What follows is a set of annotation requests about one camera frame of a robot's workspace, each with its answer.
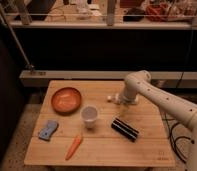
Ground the metal diagonal pole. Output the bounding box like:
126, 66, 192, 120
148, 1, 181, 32
0, 3, 35, 74

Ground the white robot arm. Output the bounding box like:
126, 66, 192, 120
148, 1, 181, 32
119, 70, 197, 171

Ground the orange round plate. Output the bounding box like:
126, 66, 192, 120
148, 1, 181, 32
51, 87, 82, 114

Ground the black cylindrical box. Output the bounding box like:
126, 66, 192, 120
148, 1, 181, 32
111, 118, 139, 142

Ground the translucent plastic cup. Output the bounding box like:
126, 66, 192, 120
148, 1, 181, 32
81, 106, 98, 129

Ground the blue sponge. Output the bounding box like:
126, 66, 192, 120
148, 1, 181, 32
38, 120, 59, 141

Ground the beige wooden gripper finger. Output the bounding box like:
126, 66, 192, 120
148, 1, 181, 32
119, 104, 129, 117

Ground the orange carrot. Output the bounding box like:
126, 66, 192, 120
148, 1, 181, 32
65, 135, 83, 160

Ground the black cable on floor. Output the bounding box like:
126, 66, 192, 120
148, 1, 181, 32
164, 113, 193, 165

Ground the white clear plastic bottle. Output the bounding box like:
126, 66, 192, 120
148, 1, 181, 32
107, 93, 138, 105

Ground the grey metal rail beam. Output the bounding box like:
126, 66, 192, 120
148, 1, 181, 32
19, 70, 197, 89

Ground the upper shelf with clutter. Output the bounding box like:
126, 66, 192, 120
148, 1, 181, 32
0, 0, 197, 30

